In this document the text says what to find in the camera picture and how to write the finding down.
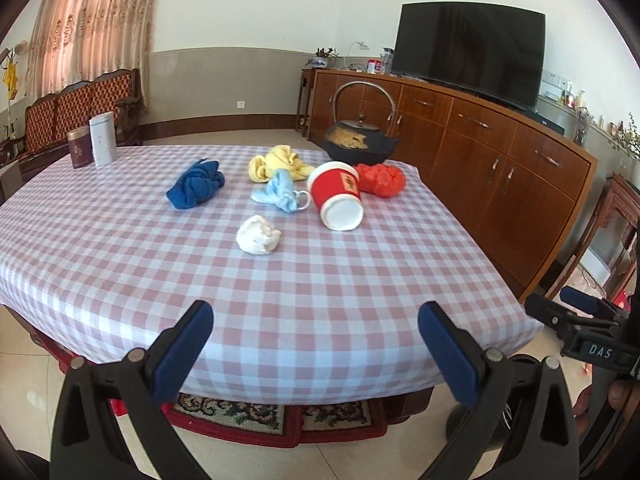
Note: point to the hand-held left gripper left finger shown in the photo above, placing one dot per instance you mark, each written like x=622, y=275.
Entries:
x=182, y=355

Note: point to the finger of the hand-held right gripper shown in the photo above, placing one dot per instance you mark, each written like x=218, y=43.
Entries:
x=580, y=299
x=545, y=312

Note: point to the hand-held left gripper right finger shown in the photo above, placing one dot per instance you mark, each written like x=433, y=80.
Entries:
x=450, y=355

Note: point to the black bucket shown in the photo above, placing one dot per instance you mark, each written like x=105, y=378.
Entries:
x=465, y=425

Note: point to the white cloth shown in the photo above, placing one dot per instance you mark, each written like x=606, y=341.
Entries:
x=257, y=237

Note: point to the dark blue cloth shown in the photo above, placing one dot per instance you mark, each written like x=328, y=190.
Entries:
x=195, y=185

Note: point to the red cloth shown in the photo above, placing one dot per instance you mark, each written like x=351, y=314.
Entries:
x=380, y=180

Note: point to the light blue cloth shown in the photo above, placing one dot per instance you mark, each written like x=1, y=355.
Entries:
x=277, y=190

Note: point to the red paper cup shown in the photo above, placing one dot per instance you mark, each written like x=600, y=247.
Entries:
x=332, y=185

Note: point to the yellow cloth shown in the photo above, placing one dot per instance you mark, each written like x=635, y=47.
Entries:
x=282, y=160

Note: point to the person's right hand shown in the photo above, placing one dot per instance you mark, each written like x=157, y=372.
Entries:
x=622, y=394

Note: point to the white box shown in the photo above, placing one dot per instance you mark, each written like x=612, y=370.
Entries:
x=595, y=265

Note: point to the patterned rug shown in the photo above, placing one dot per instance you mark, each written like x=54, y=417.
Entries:
x=240, y=412

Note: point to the carved wooden stand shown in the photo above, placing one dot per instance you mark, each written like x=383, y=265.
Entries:
x=615, y=200

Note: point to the checkered tablecloth table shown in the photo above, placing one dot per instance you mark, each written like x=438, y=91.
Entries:
x=300, y=300

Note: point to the wooden sideboard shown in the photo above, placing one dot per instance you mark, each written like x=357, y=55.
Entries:
x=500, y=170

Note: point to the trailing potted plant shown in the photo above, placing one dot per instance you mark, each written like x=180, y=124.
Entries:
x=627, y=140

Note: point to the glass vase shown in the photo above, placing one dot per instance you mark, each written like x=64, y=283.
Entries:
x=583, y=127

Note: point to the cluster of small bottles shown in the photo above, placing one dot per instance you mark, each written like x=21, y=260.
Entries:
x=575, y=96

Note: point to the white outlet strip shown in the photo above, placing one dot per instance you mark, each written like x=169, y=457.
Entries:
x=555, y=80

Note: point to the white canister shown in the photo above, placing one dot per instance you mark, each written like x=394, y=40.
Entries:
x=102, y=142

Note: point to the maroon canister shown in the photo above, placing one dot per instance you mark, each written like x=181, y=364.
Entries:
x=80, y=150

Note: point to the black iron teapot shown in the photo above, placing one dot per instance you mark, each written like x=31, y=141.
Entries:
x=357, y=142

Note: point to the wooden sofa bench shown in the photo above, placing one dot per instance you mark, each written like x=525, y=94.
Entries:
x=65, y=110

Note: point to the black television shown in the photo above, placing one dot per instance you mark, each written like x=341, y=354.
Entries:
x=465, y=50

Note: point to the clear jar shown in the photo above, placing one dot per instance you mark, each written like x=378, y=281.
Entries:
x=387, y=60

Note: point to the red white bottle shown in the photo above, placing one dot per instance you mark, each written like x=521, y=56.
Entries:
x=374, y=66

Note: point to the small potted plant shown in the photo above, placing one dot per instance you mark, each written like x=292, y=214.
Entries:
x=320, y=57

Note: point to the beige curtain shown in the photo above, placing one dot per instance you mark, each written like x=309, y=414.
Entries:
x=95, y=25

